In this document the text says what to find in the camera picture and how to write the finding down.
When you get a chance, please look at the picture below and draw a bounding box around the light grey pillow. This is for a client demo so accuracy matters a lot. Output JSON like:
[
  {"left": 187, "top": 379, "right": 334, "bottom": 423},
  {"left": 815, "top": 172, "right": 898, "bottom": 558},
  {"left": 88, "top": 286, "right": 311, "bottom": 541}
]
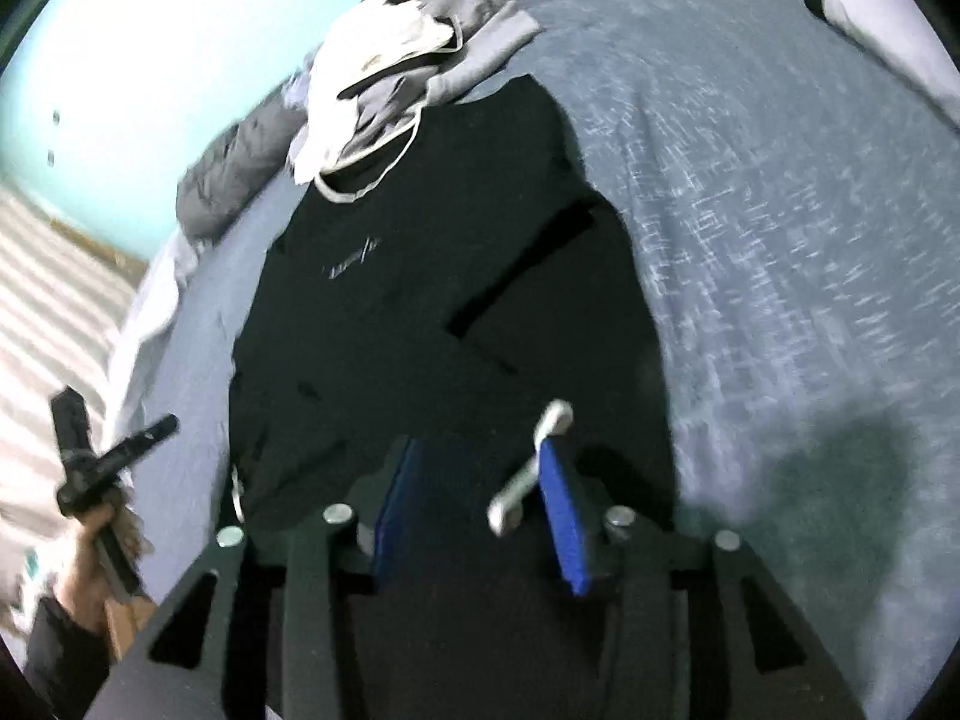
[{"left": 802, "top": 0, "right": 960, "bottom": 128}]

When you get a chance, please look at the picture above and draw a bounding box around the dark grey comforter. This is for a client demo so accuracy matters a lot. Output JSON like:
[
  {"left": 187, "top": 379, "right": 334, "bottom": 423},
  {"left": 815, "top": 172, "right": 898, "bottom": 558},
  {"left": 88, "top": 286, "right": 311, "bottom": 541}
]
[{"left": 176, "top": 0, "right": 676, "bottom": 241}]

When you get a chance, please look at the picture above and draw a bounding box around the person's left hand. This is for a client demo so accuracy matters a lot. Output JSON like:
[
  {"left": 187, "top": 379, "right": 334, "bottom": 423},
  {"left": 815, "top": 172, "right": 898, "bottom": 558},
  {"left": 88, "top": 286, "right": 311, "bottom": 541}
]
[{"left": 54, "top": 501, "right": 145, "bottom": 642}]

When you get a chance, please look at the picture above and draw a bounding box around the black shirt with white trim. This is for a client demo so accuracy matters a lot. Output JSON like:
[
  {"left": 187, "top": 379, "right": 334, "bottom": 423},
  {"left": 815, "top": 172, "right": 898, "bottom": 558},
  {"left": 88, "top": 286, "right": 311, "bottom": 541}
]
[{"left": 225, "top": 75, "right": 680, "bottom": 720}]

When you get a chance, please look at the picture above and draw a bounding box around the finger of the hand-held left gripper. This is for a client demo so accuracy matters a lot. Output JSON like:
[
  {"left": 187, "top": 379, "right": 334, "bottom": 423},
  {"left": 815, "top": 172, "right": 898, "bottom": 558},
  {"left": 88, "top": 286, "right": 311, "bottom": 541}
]
[{"left": 94, "top": 414, "right": 181, "bottom": 485}]

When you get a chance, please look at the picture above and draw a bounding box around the person's left forearm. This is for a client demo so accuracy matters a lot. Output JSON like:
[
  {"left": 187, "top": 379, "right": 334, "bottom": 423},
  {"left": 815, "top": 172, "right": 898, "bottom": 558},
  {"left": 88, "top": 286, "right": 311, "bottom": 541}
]
[{"left": 21, "top": 594, "right": 115, "bottom": 720}]

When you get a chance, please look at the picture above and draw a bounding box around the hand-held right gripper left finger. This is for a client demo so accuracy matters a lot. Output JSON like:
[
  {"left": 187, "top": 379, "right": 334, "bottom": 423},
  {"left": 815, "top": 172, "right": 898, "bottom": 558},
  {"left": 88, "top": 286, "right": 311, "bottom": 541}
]
[{"left": 82, "top": 435, "right": 428, "bottom": 720}]

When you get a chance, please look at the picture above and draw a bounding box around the wooden baseboard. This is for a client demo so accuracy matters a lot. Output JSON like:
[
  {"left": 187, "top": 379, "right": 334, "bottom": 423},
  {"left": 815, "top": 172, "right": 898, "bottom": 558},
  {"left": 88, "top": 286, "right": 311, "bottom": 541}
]
[{"left": 45, "top": 214, "right": 151, "bottom": 278}]

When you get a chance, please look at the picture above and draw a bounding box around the light grey bed sheet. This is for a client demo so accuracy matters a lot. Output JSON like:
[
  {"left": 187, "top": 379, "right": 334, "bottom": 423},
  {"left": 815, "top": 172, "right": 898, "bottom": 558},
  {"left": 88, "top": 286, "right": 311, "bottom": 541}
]
[{"left": 109, "top": 229, "right": 200, "bottom": 406}]

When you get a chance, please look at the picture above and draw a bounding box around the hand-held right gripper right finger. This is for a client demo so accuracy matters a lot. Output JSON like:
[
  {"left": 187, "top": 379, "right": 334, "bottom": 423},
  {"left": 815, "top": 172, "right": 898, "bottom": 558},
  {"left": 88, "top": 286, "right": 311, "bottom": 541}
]
[{"left": 538, "top": 436, "right": 871, "bottom": 720}]

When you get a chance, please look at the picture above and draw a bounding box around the light blue cloth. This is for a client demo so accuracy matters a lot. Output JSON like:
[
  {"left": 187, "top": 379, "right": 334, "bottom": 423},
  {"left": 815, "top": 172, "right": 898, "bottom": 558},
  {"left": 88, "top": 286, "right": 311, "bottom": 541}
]
[{"left": 289, "top": 52, "right": 323, "bottom": 110}]

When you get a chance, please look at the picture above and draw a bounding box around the bed with blue sheet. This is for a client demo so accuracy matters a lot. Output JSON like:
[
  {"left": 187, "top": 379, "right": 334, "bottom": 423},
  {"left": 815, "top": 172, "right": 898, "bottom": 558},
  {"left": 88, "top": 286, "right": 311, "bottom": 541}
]
[{"left": 105, "top": 0, "right": 960, "bottom": 720}]

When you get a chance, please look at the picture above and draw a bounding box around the grey sweatshirt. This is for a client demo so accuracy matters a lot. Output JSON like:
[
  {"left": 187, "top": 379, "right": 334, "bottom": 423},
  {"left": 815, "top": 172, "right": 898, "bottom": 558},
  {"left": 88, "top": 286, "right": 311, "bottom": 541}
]
[{"left": 337, "top": 0, "right": 542, "bottom": 158}]

